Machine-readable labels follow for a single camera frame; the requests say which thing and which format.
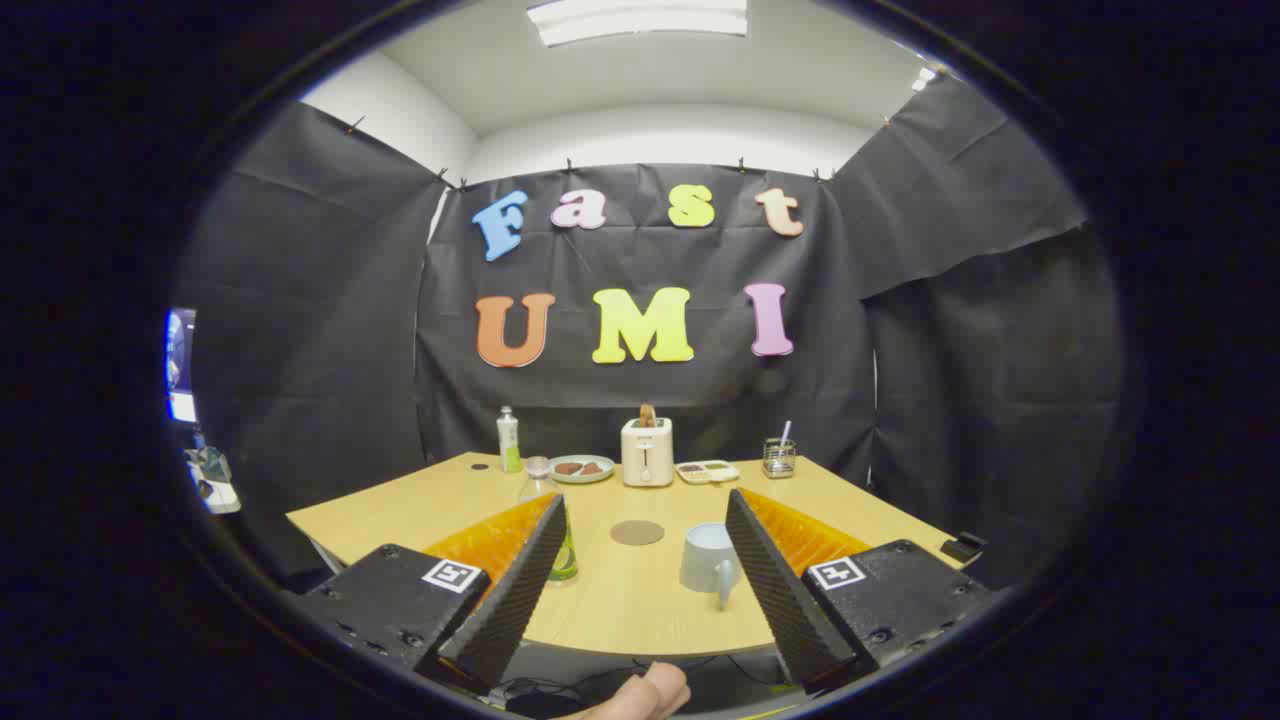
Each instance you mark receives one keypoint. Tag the green label juice bottle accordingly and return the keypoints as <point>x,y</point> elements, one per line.
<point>567,562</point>

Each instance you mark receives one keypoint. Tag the white toaster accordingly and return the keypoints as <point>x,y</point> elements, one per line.
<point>647,455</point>

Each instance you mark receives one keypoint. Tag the white divided snack tray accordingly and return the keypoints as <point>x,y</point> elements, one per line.
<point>708,471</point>

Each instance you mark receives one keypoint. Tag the small white green bottle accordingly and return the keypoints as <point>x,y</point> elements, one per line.
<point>509,440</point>

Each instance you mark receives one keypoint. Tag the round brown coaster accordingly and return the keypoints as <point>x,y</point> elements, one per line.
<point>637,532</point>

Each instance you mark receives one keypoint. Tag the white grey side equipment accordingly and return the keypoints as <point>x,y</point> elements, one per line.
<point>212,482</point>

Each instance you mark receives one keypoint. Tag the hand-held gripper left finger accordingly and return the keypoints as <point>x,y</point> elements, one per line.
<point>520,590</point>

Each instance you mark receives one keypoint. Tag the small black clamp block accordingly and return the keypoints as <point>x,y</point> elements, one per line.
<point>962,548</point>

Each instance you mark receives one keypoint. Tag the pale green plate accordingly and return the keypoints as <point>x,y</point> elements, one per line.
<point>580,478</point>

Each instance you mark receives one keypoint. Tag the bright monitor screen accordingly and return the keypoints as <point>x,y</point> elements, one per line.
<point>181,365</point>

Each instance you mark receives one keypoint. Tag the brown toast slice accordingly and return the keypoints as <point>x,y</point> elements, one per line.
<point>648,414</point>

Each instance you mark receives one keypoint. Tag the wooden table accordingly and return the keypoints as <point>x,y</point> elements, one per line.
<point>640,600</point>

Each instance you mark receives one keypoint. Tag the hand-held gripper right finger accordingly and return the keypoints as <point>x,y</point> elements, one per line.
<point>775,590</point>

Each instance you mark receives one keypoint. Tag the pale grey cup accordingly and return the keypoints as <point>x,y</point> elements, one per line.
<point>705,565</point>

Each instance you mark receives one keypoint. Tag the small ceiling light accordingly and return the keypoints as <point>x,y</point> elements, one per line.
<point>923,79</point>

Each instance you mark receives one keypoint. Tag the long ceiling light panel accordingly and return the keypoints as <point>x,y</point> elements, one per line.
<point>640,20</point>

